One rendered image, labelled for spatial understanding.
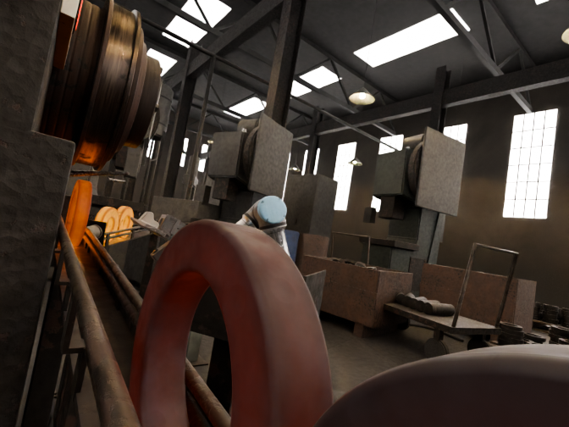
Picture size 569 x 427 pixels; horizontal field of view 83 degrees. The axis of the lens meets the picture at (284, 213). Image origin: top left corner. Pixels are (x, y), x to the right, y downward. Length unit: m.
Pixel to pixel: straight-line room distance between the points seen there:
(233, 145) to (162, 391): 4.58
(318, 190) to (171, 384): 5.68
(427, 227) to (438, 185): 0.80
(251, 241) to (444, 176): 5.96
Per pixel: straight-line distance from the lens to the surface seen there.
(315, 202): 5.83
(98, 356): 0.21
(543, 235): 12.45
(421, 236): 6.19
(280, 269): 0.16
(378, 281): 3.05
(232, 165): 4.69
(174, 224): 1.24
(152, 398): 0.27
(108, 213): 1.56
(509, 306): 4.23
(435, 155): 5.97
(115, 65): 0.92
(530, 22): 12.21
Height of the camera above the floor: 0.78
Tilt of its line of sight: 4 degrees up
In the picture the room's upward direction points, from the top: 9 degrees clockwise
